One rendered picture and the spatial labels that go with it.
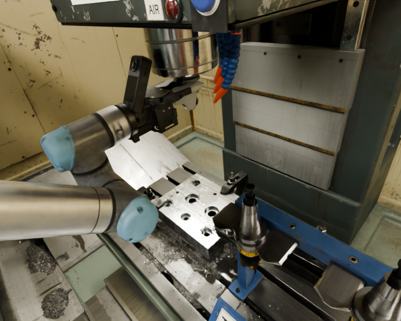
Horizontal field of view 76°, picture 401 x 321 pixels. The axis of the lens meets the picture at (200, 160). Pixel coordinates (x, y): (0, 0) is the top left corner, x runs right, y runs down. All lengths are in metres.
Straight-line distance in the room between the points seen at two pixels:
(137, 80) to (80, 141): 0.16
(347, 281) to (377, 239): 0.98
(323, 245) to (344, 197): 0.66
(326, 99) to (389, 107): 0.17
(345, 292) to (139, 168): 1.32
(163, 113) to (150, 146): 1.14
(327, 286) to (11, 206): 0.45
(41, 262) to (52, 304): 0.25
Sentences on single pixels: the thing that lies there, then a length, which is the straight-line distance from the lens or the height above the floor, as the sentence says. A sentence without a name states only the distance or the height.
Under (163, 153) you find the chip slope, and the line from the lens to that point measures 1.69.
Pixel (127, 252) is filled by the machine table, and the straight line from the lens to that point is 0.96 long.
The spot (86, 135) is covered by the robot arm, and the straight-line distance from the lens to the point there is 0.51.
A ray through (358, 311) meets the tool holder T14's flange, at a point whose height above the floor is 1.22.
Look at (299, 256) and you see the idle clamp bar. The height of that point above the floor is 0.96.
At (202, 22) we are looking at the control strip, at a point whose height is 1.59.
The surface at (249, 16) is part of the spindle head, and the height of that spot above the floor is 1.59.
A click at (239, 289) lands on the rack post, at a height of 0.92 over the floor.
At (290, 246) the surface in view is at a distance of 0.51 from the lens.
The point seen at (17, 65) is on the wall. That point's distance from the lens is 1.52.
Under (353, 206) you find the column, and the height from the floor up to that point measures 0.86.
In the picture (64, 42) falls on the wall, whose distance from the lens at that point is 1.57.
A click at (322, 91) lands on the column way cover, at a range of 0.94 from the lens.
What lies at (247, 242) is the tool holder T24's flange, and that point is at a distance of 0.50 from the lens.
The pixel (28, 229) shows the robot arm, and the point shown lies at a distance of 0.40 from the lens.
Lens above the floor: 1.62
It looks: 34 degrees down
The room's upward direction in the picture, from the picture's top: 8 degrees counter-clockwise
